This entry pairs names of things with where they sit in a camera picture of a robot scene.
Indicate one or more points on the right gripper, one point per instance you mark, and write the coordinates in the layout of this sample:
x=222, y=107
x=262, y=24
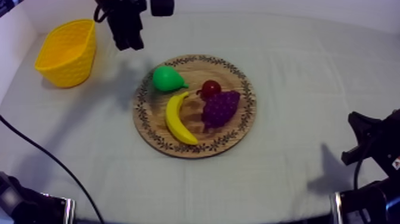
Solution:
x=386, y=142

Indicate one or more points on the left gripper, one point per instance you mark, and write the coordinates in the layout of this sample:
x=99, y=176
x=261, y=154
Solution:
x=126, y=26

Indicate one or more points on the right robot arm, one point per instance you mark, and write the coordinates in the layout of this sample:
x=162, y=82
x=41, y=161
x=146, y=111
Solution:
x=365, y=206

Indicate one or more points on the yellow plastic basket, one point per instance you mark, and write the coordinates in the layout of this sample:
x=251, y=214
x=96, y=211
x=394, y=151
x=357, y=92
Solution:
x=67, y=53

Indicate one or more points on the green toy pear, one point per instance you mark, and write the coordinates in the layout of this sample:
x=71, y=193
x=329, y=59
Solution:
x=165, y=79

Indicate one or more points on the round wooden board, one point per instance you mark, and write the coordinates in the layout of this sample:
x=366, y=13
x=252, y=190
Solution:
x=243, y=109

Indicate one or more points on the silver metal bar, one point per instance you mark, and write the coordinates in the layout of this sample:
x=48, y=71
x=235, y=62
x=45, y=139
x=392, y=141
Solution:
x=336, y=208
x=69, y=210

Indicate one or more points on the small red fruit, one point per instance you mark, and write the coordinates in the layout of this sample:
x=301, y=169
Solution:
x=211, y=87

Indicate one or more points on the yellow toy banana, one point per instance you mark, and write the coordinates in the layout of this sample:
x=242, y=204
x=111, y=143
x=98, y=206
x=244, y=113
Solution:
x=175, y=120

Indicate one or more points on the purple toy grapes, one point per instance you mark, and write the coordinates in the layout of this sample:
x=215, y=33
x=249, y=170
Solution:
x=220, y=109

